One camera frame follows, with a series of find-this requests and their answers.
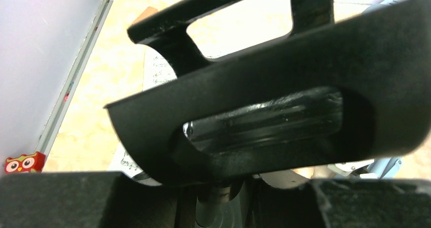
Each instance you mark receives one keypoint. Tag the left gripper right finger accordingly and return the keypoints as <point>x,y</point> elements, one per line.
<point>345,203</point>

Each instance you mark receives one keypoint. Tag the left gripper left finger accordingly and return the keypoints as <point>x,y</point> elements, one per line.
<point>84,199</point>

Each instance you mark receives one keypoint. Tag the sheet music page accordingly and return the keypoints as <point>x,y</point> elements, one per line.
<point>156,70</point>
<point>123,162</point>

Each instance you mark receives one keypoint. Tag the light blue music stand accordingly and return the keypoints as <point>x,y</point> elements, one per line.
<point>380,168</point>

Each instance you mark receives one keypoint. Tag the red owl toy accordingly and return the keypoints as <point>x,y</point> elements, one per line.
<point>25,163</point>

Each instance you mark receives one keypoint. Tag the wooden block far left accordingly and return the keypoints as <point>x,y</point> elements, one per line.
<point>149,11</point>

